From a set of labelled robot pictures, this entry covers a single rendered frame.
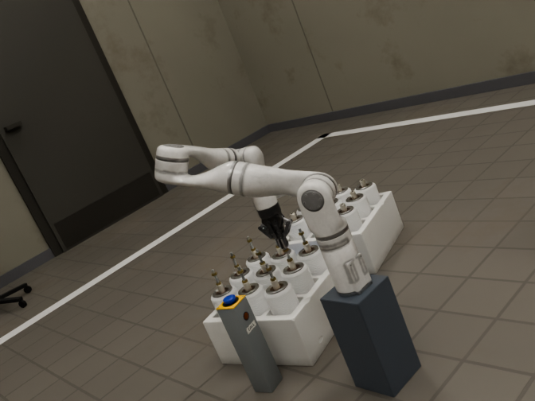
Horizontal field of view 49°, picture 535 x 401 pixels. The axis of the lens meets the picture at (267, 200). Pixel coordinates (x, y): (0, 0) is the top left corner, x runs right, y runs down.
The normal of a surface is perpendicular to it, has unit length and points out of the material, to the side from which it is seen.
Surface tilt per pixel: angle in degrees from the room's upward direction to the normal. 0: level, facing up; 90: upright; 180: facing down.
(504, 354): 0
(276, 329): 90
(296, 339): 90
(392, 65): 90
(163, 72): 90
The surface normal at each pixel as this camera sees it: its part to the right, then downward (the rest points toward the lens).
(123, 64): 0.63, -0.03
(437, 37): -0.68, 0.46
